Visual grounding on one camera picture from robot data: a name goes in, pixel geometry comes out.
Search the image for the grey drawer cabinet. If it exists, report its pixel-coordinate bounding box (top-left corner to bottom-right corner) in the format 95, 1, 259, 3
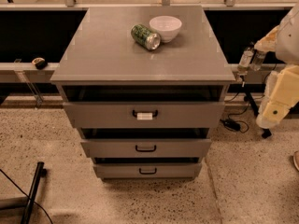
51, 6, 235, 165

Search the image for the black stand leg left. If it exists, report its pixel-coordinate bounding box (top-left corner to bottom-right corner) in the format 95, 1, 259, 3
21, 161, 47, 224

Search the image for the green soda can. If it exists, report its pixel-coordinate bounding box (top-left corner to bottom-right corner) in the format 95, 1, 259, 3
131, 24, 161, 50

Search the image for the black stand leg right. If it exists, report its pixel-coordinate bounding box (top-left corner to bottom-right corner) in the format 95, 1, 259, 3
243, 86, 272, 139

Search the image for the grey top drawer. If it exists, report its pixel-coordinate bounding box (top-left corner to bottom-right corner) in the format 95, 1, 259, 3
64, 102, 224, 129

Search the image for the grey middle drawer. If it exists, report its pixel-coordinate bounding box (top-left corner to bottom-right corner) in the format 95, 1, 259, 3
81, 139, 211, 158

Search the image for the small black yellow object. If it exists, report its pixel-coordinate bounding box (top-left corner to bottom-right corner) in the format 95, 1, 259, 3
32, 57, 48, 70

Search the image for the black power adapter with cable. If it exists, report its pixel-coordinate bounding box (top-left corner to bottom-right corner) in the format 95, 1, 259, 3
221, 105, 249, 133

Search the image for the grey drawer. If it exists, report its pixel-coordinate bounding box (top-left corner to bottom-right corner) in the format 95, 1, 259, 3
81, 139, 211, 158
64, 102, 224, 129
93, 163, 202, 179

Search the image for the right clear water bottle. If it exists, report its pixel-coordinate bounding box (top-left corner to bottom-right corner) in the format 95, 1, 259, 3
250, 50, 266, 71

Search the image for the grey bottom drawer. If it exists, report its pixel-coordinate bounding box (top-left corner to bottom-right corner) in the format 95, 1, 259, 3
93, 163, 202, 179

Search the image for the clear water bottle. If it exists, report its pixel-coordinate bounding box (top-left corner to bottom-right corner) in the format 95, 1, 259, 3
250, 50, 266, 71
237, 47, 254, 73

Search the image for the white bowl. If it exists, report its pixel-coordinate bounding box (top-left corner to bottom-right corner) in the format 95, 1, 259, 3
149, 16, 182, 43

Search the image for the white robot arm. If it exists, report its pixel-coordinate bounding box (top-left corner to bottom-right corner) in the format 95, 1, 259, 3
254, 4, 299, 129

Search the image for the black stand leg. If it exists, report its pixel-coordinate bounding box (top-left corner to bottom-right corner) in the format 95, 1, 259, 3
243, 86, 272, 139
21, 161, 47, 224

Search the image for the left clear water bottle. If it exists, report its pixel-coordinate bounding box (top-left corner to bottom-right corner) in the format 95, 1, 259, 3
237, 47, 254, 73

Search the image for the clear acrylic bracket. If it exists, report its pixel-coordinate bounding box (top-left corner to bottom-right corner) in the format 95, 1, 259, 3
14, 59, 44, 108

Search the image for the shoe at right edge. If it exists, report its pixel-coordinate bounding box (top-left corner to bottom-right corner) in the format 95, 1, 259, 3
292, 151, 299, 172

